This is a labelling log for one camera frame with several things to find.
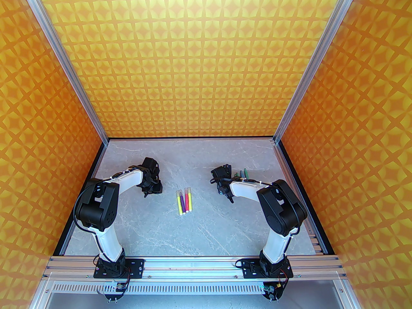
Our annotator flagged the row of coloured marker pens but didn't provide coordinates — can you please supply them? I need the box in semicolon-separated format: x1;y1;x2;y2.
176;190;186;216

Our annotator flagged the black table edge strip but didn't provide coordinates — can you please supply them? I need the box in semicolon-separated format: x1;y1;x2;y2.
107;136;275;140
278;140;337;255
52;141;108;256

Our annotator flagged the right small connector board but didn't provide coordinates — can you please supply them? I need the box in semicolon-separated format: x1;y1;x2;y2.
262;282;284;302

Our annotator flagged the small connector board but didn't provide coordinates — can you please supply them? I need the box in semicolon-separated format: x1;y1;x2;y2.
262;282;284;302
103;282;127;302

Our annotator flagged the left small connector board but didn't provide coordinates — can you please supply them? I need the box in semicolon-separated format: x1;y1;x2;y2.
103;282;127;302

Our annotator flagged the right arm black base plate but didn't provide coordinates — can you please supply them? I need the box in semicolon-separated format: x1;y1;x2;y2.
241;258;294;279

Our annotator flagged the aluminium mounting rail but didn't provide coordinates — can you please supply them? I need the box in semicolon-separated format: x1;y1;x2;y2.
44;256;345;281

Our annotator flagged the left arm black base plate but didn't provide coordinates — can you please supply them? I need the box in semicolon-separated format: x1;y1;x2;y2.
93;258;145;279

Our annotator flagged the aluminium side rail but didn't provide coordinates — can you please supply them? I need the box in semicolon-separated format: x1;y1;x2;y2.
60;142;109;256
275;142;328;256

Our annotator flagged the slotted metal cable duct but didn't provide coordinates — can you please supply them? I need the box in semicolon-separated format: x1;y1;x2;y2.
48;280;350;297

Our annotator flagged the left aluminium frame post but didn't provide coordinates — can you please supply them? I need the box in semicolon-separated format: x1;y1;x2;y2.
19;0;109;145

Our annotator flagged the aluminium frame post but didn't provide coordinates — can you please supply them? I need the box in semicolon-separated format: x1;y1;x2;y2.
19;0;109;145
273;0;363;145

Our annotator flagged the right aluminium frame post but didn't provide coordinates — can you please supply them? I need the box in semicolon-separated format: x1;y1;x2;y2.
273;0;363;145

